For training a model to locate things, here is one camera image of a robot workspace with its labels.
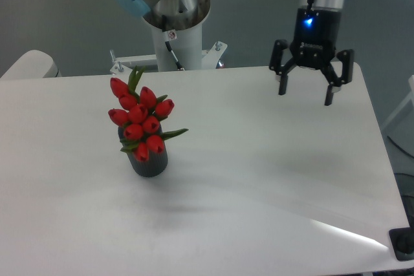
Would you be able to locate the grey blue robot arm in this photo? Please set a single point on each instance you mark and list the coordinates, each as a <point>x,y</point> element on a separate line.
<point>176,27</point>

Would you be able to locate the white metal base frame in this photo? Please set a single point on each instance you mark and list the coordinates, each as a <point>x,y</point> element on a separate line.
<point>136,62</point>

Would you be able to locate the white furniture frame right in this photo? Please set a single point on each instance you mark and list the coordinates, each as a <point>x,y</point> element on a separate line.
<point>400,111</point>

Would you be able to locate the white chair back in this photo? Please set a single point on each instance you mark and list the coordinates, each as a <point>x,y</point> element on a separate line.
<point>33,64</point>

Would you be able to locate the red tulip bouquet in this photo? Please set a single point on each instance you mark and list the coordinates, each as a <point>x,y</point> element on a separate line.
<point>139,117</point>

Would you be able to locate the dark grey ribbed vase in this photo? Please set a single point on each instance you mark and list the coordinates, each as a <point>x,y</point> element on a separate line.
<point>153,166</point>

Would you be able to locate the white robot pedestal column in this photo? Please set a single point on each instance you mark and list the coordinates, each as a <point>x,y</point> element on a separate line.
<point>187,47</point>

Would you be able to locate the black device at table edge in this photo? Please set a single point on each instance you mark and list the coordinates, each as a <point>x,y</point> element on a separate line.
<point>402,243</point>

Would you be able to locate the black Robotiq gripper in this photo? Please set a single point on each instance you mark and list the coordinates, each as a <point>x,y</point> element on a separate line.
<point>313,46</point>

